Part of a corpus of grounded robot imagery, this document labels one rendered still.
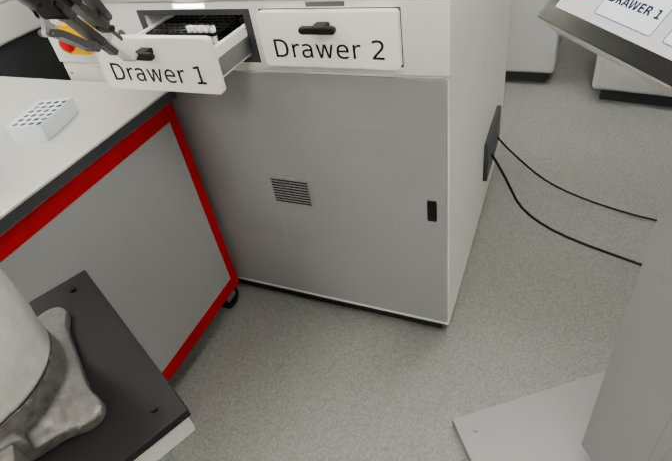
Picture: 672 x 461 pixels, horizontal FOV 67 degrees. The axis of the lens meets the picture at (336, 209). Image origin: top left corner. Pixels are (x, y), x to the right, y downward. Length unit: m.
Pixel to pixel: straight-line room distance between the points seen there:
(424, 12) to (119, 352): 0.72
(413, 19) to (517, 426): 0.94
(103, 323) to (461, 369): 1.02
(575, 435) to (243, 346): 0.91
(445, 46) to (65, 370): 0.77
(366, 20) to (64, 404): 0.75
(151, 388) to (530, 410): 0.99
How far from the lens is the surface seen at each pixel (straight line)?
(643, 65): 0.64
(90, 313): 0.70
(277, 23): 1.06
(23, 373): 0.57
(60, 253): 1.13
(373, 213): 1.24
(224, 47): 1.06
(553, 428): 1.37
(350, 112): 1.09
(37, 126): 1.21
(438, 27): 0.96
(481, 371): 1.47
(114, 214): 1.20
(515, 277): 1.69
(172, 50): 1.05
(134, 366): 0.62
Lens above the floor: 1.22
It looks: 38 degrees down
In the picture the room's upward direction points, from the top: 10 degrees counter-clockwise
